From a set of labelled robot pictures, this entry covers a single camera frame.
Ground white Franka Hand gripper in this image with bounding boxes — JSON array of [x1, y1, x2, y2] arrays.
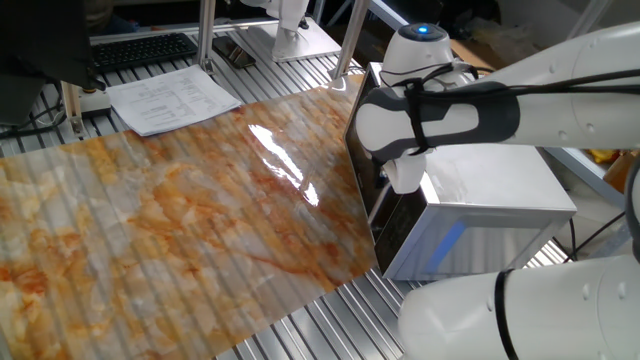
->
[[382, 149, 428, 196]]

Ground black smartphone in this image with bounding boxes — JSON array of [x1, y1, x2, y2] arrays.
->
[[211, 34, 258, 70]]

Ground black computer monitor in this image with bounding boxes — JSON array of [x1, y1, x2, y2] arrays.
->
[[0, 0, 108, 126]]

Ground microwave door with black window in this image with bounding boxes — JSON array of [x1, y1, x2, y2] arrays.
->
[[343, 62, 401, 224]]

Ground black computer keyboard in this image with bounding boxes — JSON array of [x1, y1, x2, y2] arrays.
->
[[90, 32, 199, 74]]

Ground white pedestal on metal plate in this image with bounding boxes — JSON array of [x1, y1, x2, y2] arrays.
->
[[238, 0, 342, 64]]

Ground brown cardboard box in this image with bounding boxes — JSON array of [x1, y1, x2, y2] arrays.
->
[[602, 149, 640, 195]]

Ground horizontal aluminium profile rail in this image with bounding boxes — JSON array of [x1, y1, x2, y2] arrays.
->
[[89, 18, 281, 41]]

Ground short aluminium profile stub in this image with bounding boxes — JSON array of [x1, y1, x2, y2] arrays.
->
[[59, 81, 85, 137]]

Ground seated person in jeans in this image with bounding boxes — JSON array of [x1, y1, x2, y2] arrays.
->
[[83, 0, 126, 35]]

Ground small white box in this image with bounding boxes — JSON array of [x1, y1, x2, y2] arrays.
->
[[74, 88, 113, 120]]

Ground black camera cable on arm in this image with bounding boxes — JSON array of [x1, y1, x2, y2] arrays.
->
[[379, 62, 640, 156]]

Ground aluminium frame beam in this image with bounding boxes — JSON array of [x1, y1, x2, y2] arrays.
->
[[542, 145, 640, 209]]

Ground silver Galanz microwave oven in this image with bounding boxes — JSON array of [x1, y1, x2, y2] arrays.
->
[[343, 62, 578, 281]]

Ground upright aluminium profile post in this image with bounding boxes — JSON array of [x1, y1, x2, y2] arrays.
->
[[331, 0, 372, 80], [193, 0, 218, 75]]

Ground small yellow object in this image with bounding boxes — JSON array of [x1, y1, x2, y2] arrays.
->
[[587, 148, 622, 166]]

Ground black cables beside monitor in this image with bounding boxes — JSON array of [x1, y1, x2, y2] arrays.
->
[[0, 97, 69, 142]]

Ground printed white paper sheets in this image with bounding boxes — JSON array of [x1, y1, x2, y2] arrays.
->
[[105, 63, 243, 138]]

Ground orange marble pattern glossy sheet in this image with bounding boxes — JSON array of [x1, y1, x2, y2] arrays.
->
[[0, 74, 380, 360]]

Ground flat brown cardboard piece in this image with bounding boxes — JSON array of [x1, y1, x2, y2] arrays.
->
[[449, 37, 506, 71]]

